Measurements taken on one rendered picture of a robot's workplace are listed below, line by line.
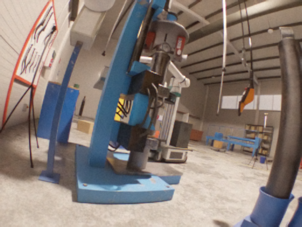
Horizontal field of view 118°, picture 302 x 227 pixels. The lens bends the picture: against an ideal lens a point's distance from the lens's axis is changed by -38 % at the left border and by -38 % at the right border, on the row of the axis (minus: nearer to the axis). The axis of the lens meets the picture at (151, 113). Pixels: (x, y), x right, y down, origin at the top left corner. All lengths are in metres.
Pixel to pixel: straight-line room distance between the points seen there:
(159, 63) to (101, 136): 0.98
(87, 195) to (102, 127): 0.65
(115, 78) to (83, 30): 0.56
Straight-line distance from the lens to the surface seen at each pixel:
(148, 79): 1.20
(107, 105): 1.39
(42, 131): 2.62
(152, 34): 1.92
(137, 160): 1.56
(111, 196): 1.13
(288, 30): 1.42
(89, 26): 1.23
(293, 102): 1.09
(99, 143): 1.42
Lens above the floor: 0.65
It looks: 4 degrees up
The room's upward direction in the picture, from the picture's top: 13 degrees clockwise
